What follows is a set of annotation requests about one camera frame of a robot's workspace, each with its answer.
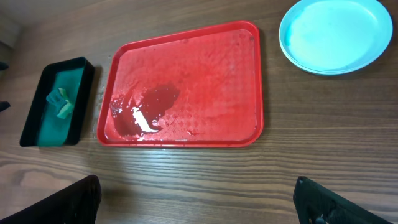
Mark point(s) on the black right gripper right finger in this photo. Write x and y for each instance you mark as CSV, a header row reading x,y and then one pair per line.
x,y
317,204

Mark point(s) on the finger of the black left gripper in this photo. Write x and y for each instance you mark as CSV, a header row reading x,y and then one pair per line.
x,y
4,105
3,66

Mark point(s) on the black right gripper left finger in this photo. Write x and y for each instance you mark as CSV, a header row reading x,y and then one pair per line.
x,y
77,203

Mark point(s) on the green yellow sponge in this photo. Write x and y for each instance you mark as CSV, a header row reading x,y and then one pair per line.
x,y
60,100

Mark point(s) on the black water tray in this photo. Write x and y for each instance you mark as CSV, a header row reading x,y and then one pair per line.
x,y
42,127

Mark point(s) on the white plate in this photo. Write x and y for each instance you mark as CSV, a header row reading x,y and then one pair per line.
x,y
290,57

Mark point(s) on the light blue plate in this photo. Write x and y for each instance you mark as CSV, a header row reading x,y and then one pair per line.
x,y
336,23
331,61

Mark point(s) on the red plastic tray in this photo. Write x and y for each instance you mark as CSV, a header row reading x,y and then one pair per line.
x,y
197,88

